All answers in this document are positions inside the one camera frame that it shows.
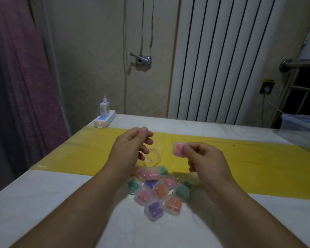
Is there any metal railing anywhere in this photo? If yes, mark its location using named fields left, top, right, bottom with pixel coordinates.
left=279, top=59, right=310, bottom=116

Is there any white charger plug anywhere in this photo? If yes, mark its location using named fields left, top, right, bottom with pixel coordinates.
left=99, top=93, right=110, bottom=117

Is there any white wall cable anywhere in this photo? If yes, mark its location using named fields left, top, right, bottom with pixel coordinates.
left=122, top=0, right=130, bottom=114

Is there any pink earplug case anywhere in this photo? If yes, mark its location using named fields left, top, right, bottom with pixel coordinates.
left=172, top=141, right=188, bottom=159

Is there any person's right forearm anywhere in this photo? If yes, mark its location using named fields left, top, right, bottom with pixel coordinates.
left=200, top=178, right=309, bottom=248

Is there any person's right hand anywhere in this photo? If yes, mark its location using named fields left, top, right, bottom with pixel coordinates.
left=182, top=142, right=239, bottom=194

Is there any clear plastic container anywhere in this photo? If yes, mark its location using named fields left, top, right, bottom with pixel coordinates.
left=278, top=113, right=310, bottom=154

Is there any white plug cable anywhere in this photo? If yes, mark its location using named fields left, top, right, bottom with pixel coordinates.
left=264, top=88, right=285, bottom=114

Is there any white power strip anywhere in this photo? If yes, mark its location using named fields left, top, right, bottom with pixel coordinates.
left=94, top=110, right=116, bottom=128

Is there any clear plastic bag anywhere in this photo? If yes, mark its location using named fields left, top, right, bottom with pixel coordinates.
left=142, top=138, right=164, bottom=168

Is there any metal wall crank handle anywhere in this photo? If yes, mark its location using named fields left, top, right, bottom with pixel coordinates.
left=129, top=51, right=153, bottom=69

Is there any pile of colourful earplug boxes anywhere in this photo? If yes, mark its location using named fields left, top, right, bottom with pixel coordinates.
left=125, top=165, right=194, bottom=222

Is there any black wall socket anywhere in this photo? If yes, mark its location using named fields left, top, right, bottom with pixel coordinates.
left=259, top=78, right=275, bottom=95

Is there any person's left forearm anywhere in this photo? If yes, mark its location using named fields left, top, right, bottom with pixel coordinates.
left=2, top=166, right=135, bottom=248

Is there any pink curtain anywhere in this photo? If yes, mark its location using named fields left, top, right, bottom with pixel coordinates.
left=0, top=0, right=70, bottom=176

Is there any person's left hand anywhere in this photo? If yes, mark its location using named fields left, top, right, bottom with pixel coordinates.
left=103, top=127, right=154, bottom=176

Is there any yellow table runner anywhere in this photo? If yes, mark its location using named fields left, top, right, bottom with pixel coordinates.
left=29, top=125, right=310, bottom=202

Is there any white panel radiator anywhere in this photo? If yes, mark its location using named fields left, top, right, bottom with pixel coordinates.
left=168, top=0, right=277, bottom=125

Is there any thin grey cord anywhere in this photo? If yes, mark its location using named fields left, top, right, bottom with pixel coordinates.
left=148, top=0, right=155, bottom=58

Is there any thin metal rod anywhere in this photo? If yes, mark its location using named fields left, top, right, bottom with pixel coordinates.
left=140, top=0, right=145, bottom=55

